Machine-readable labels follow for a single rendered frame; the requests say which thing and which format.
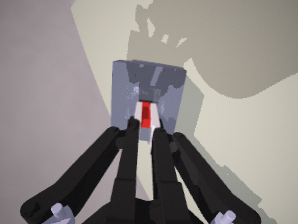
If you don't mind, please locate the grey sloped panel with square hole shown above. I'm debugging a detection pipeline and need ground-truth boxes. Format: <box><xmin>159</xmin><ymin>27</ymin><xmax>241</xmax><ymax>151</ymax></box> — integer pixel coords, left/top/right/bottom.
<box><xmin>111</xmin><ymin>59</ymin><xmax>187</xmax><ymax>135</ymax></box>

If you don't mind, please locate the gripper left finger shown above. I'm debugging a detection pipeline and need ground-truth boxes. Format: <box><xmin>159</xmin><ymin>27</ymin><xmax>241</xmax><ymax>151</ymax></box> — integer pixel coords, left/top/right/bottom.
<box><xmin>20</xmin><ymin>102</ymin><xmax>142</xmax><ymax>224</ymax></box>

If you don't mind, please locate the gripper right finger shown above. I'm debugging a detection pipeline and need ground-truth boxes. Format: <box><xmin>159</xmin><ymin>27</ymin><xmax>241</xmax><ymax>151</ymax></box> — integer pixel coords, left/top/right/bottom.
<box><xmin>149</xmin><ymin>103</ymin><xmax>261</xmax><ymax>224</ymax></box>

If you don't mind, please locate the red peg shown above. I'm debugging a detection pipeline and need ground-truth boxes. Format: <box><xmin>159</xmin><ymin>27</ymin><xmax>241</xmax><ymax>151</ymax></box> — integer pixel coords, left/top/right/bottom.
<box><xmin>141</xmin><ymin>101</ymin><xmax>151</xmax><ymax>128</ymax></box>

